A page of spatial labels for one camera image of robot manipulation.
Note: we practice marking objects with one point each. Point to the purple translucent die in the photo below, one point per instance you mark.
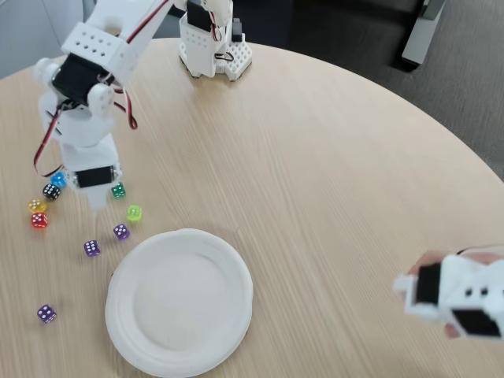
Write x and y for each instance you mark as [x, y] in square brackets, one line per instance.
[46, 313]
[91, 248]
[121, 231]

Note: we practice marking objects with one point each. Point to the white paper plate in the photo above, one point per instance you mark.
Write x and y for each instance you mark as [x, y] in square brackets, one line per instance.
[181, 307]

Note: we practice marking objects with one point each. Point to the person's hand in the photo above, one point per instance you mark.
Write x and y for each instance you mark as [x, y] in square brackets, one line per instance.
[427, 260]

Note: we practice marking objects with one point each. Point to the dark green translucent die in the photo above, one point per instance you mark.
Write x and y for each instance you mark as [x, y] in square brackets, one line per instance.
[119, 191]

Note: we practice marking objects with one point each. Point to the lime green translucent die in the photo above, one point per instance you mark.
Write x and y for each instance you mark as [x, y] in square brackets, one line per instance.
[134, 212]

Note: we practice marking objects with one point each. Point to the blue translucent die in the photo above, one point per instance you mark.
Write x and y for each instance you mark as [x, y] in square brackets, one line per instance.
[57, 180]

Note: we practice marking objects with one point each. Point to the black die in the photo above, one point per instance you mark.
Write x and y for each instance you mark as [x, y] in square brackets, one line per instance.
[51, 191]

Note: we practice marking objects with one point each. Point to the yellow translucent die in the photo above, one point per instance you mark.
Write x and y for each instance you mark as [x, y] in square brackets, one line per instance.
[36, 205]

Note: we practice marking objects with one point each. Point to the red translucent die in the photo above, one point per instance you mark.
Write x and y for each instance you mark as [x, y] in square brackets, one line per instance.
[39, 220]

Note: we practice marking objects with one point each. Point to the dark office chair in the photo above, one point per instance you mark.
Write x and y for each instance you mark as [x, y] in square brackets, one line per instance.
[167, 27]

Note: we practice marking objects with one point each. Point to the grey desk leg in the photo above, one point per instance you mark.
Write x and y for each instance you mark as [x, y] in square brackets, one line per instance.
[417, 39]

